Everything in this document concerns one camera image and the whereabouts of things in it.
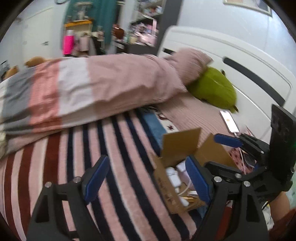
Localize person forearm red sleeve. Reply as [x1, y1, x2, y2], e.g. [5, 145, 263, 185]
[269, 192, 296, 240]

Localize white headboard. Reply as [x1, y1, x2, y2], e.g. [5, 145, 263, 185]
[158, 26, 295, 143]

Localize pink ribbed pillow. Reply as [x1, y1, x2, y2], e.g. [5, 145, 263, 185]
[159, 48, 232, 144]

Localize black camera box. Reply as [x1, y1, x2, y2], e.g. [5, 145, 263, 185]
[268, 105, 295, 185]

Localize striped folded quilt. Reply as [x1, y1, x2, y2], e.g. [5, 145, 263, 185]
[1, 54, 186, 156]

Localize white power bank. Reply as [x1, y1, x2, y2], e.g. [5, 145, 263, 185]
[166, 167, 182, 194]

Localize framed wall picture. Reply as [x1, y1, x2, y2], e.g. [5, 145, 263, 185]
[223, 0, 272, 16]

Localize brown teddy bear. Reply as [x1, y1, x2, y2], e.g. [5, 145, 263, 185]
[4, 56, 50, 80]

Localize dark shelf unit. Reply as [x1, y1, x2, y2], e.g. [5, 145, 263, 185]
[112, 1, 183, 55]

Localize green plush toy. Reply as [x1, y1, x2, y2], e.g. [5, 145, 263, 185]
[187, 67, 238, 113]

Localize pink bottle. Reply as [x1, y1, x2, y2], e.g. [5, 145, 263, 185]
[62, 30, 75, 55]

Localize lilac rectangular box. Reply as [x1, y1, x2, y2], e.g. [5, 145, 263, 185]
[176, 161, 192, 188]

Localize white smartphone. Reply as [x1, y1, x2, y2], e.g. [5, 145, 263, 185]
[220, 110, 240, 136]

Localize striped fleece blanket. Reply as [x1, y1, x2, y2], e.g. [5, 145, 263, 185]
[1, 107, 201, 240]

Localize brown cardboard box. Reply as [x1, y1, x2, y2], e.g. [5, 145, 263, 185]
[152, 128, 237, 214]

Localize white charger with cable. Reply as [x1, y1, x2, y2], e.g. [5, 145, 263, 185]
[175, 180, 199, 207]

